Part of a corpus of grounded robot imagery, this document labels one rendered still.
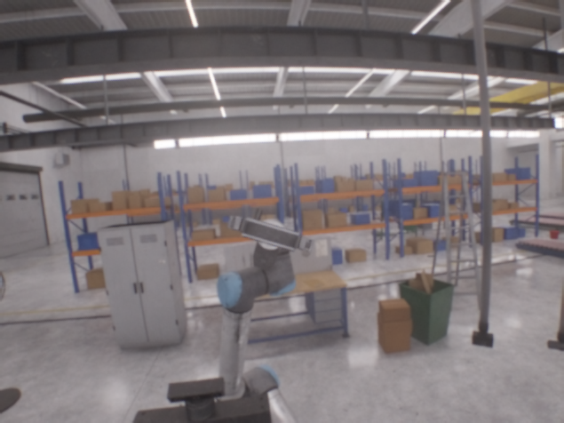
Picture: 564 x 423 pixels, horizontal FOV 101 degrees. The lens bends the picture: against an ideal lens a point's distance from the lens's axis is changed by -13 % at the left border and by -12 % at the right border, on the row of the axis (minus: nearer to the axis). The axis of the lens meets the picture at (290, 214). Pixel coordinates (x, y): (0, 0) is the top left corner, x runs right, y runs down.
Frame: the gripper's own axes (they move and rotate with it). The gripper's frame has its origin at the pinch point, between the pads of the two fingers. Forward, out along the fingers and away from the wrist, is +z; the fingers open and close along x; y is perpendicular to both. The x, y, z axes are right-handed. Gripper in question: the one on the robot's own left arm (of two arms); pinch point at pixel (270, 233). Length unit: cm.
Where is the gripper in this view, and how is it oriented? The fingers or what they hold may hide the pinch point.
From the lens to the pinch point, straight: 54.6
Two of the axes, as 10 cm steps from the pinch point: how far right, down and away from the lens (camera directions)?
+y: 2.8, -9.5, 1.2
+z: 0.7, -1.0, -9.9
